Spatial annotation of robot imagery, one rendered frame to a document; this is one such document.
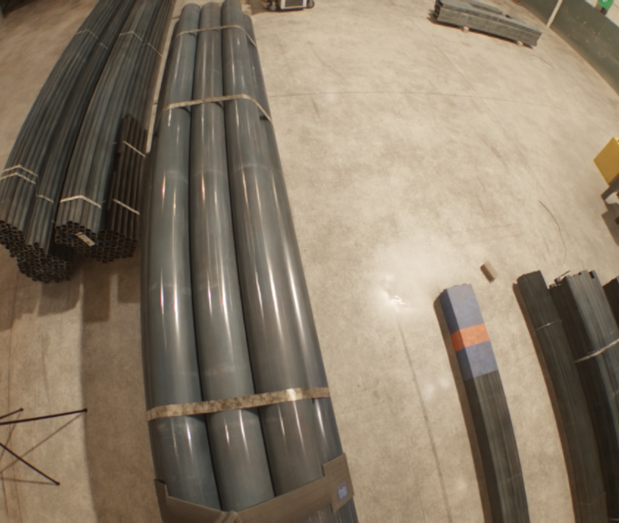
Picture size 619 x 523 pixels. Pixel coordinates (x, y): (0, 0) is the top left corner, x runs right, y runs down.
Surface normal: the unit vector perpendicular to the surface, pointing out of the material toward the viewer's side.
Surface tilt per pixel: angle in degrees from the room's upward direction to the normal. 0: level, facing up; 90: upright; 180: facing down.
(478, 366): 0
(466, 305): 0
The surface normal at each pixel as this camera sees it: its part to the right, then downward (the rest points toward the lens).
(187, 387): 0.61, -0.46
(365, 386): 0.07, -0.46
